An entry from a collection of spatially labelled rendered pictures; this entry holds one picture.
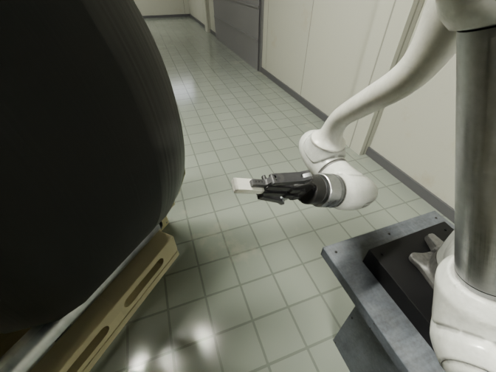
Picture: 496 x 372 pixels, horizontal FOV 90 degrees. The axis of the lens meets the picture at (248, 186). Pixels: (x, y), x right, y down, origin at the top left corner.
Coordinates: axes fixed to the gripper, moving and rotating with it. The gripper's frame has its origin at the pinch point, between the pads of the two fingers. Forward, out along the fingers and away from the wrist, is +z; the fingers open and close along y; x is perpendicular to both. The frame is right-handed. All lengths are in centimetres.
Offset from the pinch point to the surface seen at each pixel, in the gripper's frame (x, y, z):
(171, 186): -5.9, -7.9, 18.4
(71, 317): -17.6, 16.3, 30.3
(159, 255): -7.6, 19.4, 15.2
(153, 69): 0.6, -21.1, 22.8
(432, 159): 46, 22, -179
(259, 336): -32, 85, -42
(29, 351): -21.4, 15.8, 35.2
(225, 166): 100, 125, -68
